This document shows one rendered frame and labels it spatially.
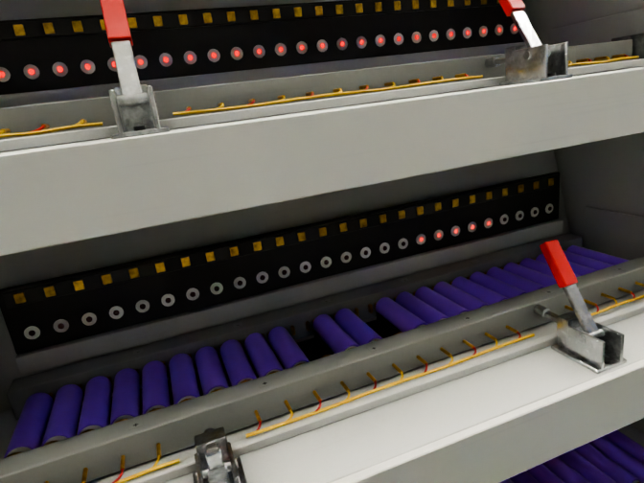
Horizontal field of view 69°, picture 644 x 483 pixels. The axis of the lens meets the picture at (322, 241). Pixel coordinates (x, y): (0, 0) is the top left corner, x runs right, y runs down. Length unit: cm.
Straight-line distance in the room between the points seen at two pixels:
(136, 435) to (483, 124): 28
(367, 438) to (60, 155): 23
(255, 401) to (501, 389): 16
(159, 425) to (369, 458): 13
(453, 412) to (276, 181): 18
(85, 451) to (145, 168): 17
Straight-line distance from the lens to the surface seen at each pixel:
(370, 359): 34
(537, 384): 36
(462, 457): 32
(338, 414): 32
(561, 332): 39
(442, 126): 30
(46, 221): 26
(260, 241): 41
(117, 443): 32
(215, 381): 35
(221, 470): 27
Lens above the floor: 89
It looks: 2 degrees down
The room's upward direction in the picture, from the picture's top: 12 degrees counter-clockwise
